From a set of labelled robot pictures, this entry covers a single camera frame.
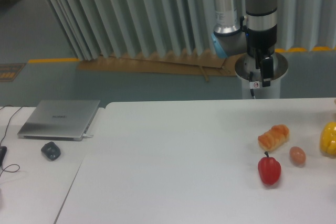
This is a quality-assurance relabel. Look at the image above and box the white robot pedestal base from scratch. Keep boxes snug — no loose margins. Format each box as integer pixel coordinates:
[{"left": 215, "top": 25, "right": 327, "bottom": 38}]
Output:
[{"left": 235, "top": 52, "right": 288, "bottom": 99}]

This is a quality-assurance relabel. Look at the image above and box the black computer mouse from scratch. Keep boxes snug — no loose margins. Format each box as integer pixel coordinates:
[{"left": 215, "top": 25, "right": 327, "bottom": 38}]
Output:
[{"left": 0, "top": 146, "right": 7, "bottom": 167}]

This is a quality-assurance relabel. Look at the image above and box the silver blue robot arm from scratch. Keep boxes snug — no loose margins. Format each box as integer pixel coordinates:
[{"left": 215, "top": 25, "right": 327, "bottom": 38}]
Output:
[{"left": 212, "top": 0, "right": 335, "bottom": 88}]

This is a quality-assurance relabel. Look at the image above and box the brown toy egg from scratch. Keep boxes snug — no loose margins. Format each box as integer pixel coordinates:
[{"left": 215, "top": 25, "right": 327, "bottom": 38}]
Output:
[{"left": 289, "top": 146, "right": 306, "bottom": 166}]

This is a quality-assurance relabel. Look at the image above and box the black base cable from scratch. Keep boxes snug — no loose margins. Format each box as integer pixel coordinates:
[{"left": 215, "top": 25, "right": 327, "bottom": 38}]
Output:
[{"left": 248, "top": 71, "right": 257, "bottom": 100}]

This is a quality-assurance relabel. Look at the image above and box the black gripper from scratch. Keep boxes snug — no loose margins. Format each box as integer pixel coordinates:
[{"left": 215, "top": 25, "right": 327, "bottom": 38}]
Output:
[{"left": 246, "top": 25, "right": 277, "bottom": 87}]

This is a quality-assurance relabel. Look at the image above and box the silver closed laptop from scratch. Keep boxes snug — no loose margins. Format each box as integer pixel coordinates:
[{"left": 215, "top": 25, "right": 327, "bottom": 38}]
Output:
[{"left": 17, "top": 100, "right": 100, "bottom": 141}]

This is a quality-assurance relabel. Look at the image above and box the pale green folding screen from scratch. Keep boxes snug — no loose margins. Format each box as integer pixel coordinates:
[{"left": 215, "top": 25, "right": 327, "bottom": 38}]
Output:
[{"left": 47, "top": 0, "right": 335, "bottom": 60}]

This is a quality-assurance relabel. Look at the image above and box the yellow toy bell pepper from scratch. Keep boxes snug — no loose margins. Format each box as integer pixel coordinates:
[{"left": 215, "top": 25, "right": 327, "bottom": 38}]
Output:
[{"left": 320, "top": 122, "right": 335, "bottom": 156}]

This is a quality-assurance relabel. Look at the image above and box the toy bread loaf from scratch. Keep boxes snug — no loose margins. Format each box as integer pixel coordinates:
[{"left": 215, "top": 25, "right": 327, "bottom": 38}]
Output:
[{"left": 258, "top": 124, "right": 290, "bottom": 152}]

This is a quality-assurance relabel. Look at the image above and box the red toy bell pepper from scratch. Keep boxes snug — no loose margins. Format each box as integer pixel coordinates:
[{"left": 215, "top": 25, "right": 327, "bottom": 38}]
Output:
[{"left": 257, "top": 151, "right": 281, "bottom": 186}]

